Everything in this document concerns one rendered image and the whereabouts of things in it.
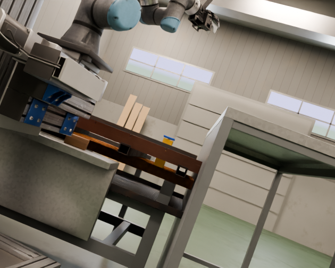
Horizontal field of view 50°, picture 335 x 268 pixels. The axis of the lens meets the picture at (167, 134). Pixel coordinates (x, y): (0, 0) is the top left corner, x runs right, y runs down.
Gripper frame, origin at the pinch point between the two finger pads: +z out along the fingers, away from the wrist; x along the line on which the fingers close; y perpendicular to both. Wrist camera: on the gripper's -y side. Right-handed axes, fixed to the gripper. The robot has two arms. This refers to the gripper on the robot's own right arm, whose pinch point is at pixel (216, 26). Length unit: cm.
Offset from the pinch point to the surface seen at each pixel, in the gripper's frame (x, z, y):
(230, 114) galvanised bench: 29, -17, 48
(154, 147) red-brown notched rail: -14, -4, 64
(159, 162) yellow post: -22, 11, 69
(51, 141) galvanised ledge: -36, -44, 74
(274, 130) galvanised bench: 43, -7, 49
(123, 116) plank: -593, 510, -69
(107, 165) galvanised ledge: -15, -29, 78
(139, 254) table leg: -15, 6, 114
